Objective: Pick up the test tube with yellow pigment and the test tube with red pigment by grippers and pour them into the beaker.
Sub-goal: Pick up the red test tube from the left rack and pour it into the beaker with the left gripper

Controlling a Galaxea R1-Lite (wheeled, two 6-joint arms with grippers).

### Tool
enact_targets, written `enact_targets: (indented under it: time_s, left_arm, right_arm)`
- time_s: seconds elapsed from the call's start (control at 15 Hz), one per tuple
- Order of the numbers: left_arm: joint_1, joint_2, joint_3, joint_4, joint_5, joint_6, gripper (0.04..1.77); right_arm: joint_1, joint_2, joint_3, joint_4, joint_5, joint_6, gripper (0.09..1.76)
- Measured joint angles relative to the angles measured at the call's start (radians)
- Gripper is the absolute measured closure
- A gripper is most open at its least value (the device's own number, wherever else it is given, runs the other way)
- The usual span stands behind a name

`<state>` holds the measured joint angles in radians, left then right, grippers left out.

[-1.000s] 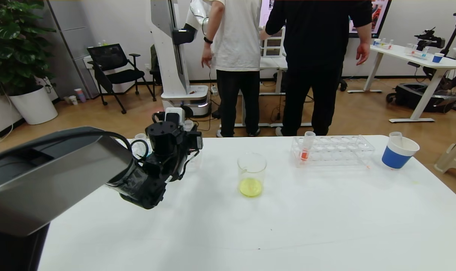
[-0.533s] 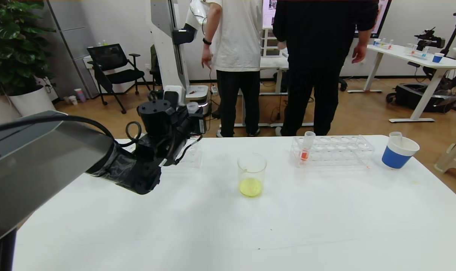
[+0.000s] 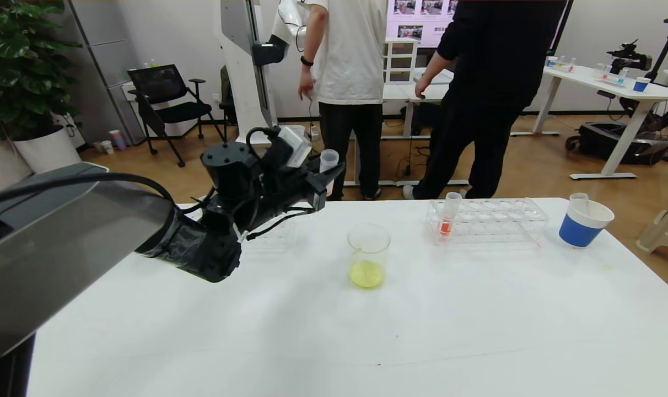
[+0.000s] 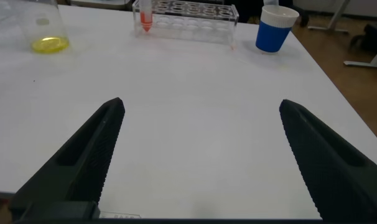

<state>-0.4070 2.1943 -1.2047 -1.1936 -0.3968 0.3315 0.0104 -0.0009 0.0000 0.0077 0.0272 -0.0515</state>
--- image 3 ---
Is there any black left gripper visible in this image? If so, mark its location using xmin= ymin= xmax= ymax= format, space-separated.
xmin=264 ymin=152 xmax=346 ymax=212

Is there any test tube with red pigment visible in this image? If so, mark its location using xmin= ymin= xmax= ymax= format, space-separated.
xmin=439 ymin=192 xmax=464 ymax=238
xmin=319 ymin=149 xmax=340 ymax=196

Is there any clear plastic test tube rack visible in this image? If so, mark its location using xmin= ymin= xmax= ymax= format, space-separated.
xmin=425 ymin=197 xmax=550 ymax=245
xmin=177 ymin=201 xmax=297 ymax=249

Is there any clear glass beaker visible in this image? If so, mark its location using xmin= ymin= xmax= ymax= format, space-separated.
xmin=347 ymin=223 xmax=391 ymax=289

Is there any small test tube rack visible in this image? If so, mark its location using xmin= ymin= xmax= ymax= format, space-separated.
xmin=546 ymin=55 xmax=578 ymax=72
xmin=593 ymin=63 xmax=629 ymax=88

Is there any person in white shirt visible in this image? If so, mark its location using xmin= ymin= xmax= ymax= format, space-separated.
xmin=298 ymin=0 xmax=389 ymax=200

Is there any white humanoid robot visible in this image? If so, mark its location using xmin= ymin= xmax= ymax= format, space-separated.
xmin=213 ymin=0 xmax=313 ymax=145

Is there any white drawer unit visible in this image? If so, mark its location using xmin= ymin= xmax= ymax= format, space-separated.
xmin=384 ymin=37 xmax=418 ymax=85

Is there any black office chair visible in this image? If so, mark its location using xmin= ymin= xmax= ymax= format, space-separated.
xmin=128 ymin=64 xmax=230 ymax=168

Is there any large display screen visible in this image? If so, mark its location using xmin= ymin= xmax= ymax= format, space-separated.
xmin=386 ymin=0 xmax=574 ymax=56

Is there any person in black clothes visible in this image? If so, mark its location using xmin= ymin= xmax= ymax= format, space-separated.
xmin=403 ymin=0 xmax=569 ymax=200

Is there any blue white paper cup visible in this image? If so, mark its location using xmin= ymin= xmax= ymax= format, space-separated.
xmin=559 ymin=198 xmax=615 ymax=249

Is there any grey metal cabinet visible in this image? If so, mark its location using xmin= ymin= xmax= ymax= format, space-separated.
xmin=69 ymin=0 xmax=150 ymax=147

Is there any white plant pot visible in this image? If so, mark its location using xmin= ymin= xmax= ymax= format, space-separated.
xmin=13 ymin=126 xmax=83 ymax=174

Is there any long white desk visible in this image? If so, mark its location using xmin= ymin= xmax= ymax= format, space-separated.
xmin=510 ymin=64 xmax=668 ymax=180

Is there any black handheld device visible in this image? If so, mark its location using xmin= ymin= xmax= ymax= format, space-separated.
xmin=606 ymin=39 xmax=653 ymax=74

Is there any green leafy plant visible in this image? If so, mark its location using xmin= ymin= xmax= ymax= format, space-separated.
xmin=0 ymin=0 xmax=84 ymax=141

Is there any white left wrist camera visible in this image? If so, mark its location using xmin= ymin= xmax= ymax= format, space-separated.
xmin=278 ymin=126 xmax=313 ymax=169

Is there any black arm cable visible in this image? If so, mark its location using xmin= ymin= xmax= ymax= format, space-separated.
xmin=0 ymin=173 xmax=177 ymax=213

